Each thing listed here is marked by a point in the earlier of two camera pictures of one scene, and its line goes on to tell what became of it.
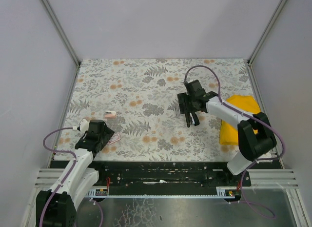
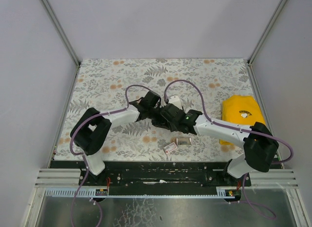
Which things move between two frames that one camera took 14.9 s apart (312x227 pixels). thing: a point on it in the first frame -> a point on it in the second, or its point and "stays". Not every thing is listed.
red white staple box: [114, 138] -> [170, 148]
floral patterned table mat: [137, 98] stays
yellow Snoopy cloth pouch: [228, 134] stays
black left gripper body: [104, 135] -> [155, 112]
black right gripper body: [186, 104] -> [161, 120]
